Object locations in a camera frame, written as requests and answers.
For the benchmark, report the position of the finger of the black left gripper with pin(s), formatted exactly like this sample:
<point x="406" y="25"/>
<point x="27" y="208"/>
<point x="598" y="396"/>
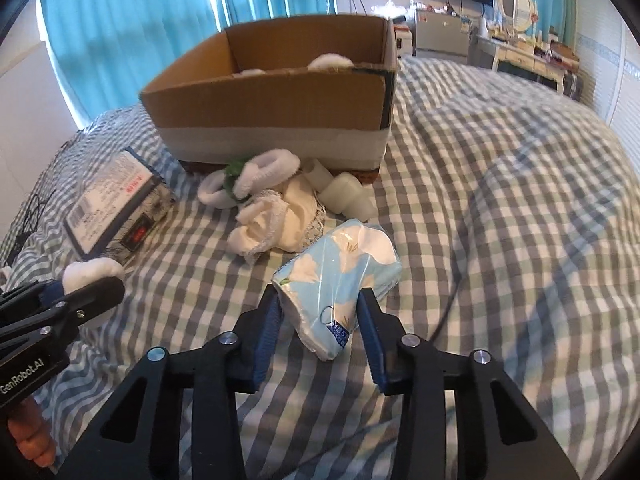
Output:
<point x="71" y="310"/>
<point x="31" y="298"/>

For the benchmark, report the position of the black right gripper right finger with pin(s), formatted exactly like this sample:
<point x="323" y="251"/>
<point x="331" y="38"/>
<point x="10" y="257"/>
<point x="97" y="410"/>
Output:
<point x="499" y="433"/>

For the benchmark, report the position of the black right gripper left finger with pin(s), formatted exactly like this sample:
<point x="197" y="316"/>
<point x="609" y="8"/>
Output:
<point x="136" y="433"/>

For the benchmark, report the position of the white sock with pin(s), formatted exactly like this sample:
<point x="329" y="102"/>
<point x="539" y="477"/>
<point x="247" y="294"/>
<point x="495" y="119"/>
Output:
<point x="78" y="275"/>

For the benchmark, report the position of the black white tissue pack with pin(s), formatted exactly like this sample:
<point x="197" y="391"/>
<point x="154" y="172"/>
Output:
<point x="120" y="208"/>

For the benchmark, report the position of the blue floral tissue pack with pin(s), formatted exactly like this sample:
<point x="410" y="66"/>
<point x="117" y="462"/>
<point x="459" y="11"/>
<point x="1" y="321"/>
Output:
<point x="319" y="288"/>

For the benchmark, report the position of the cream lace cloth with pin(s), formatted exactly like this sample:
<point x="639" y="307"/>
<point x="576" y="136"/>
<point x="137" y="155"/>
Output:
<point x="288" y="218"/>

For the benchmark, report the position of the person's left hand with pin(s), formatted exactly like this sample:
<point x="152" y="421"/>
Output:
<point x="31" y="433"/>

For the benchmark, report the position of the gray checkered bed quilt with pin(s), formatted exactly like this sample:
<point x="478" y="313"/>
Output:
<point x="515" y="214"/>

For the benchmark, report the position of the white tape roll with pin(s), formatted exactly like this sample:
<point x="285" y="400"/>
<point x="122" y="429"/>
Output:
<point x="342" y="194"/>

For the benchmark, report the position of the large blue curtain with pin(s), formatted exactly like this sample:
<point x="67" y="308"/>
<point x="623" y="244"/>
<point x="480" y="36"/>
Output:
<point x="105" y="51"/>

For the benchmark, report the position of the brown cardboard box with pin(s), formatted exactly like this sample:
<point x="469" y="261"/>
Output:
<point x="321" y="86"/>

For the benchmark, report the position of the white dressing table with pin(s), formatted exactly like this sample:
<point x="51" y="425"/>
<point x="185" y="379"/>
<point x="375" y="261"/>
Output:
<point x="502" y="57"/>

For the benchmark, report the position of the white suitcase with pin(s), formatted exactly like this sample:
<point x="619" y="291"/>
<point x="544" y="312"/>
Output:
<point x="404" y="40"/>

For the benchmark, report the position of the silver mini fridge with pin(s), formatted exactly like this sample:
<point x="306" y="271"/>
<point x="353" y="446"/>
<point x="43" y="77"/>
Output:
<point x="442" y="36"/>

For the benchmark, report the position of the white sliding wardrobe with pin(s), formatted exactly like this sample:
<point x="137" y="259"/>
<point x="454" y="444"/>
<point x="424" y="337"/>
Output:
<point x="609" y="65"/>

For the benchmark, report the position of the white oval vanity mirror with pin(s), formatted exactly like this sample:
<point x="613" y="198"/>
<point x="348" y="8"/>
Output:
<point x="517" y="15"/>

